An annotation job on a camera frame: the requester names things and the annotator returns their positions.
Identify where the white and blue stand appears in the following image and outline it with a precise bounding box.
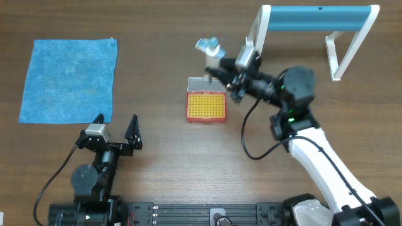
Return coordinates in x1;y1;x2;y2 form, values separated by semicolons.
246;4;381;82

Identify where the mounting rail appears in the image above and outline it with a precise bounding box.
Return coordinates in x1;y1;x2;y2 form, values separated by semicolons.
48;202;334;226

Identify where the blue cloth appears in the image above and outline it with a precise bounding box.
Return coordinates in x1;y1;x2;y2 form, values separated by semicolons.
18;38;119;124

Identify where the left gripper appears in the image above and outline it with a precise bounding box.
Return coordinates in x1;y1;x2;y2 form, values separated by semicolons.
77;112;143;157

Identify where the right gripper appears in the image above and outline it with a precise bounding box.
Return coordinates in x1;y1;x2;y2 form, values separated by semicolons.
204;51;262;104

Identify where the white pipette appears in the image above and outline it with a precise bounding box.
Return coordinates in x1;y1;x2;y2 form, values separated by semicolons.
194;36;227;85

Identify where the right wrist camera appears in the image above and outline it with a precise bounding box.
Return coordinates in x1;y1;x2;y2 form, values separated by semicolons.
234;45;261;69

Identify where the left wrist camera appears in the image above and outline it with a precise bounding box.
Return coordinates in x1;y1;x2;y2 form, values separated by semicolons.
84;123;111;143

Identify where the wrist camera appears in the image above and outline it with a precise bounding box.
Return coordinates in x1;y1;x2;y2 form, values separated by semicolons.
234;45;261;69
84;123;111;143

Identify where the red and yellow tip box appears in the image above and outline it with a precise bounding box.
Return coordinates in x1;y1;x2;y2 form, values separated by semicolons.
186;77;227;124

